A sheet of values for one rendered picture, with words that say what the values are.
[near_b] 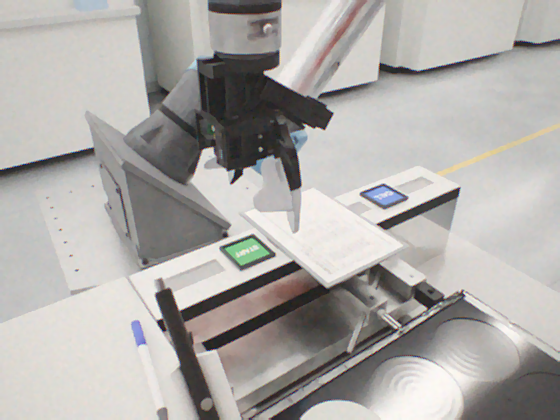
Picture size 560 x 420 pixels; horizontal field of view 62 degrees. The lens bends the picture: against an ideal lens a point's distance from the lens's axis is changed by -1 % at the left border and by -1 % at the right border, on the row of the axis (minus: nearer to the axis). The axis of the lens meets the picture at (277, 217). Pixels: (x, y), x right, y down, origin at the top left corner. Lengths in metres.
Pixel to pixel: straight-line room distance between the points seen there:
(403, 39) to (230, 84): 4.60
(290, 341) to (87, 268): 0.42
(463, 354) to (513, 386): 0.06
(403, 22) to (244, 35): 4.56
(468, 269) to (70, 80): 2.69
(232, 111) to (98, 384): 0.31
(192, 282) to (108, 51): 2.68
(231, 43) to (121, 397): 0.36
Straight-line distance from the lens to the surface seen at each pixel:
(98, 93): 3.23
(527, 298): 0.87
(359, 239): 0.66
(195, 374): 0.32
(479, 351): 0.64
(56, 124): 3.22
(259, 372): 0.59
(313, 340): 0.63
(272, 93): 0.52
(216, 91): 0.51
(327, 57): 0.86
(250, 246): 0.64
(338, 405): 0.55
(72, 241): 0.98
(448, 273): 0.87
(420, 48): 4.96
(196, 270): 0.62
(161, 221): 0.82
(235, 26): 0.48
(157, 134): 0.90
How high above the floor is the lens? 1.34
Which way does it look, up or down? 33 degrees down
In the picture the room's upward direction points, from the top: straight up
